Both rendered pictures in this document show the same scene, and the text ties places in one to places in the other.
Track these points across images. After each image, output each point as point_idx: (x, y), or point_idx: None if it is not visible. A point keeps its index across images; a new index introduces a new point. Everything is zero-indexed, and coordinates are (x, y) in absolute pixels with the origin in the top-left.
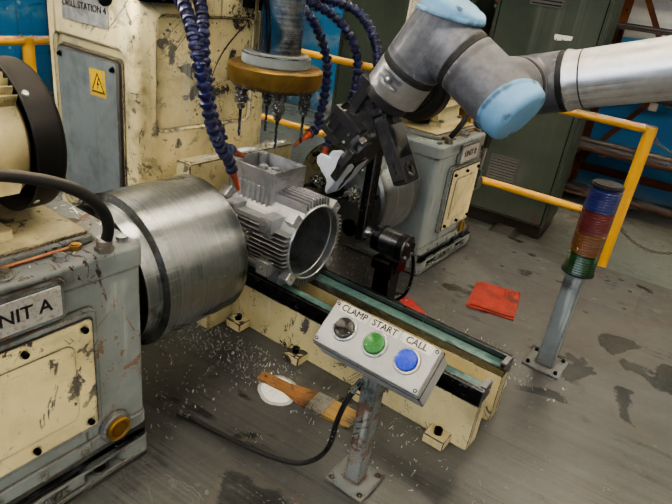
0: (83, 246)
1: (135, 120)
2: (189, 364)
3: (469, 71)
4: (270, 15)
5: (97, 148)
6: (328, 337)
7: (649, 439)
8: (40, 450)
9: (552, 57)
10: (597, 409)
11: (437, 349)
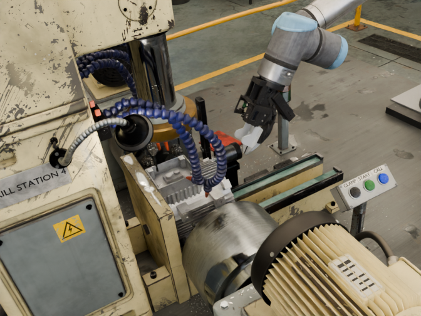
0: None
1: (122, 222)
2: None
3: (327, 47)
4: (166, 83)
5: (82, 273)
6: (354, 201)
7: (341, 139)
8: None
9: (308, 16)
10: (319, 145)
11: (384, 164)
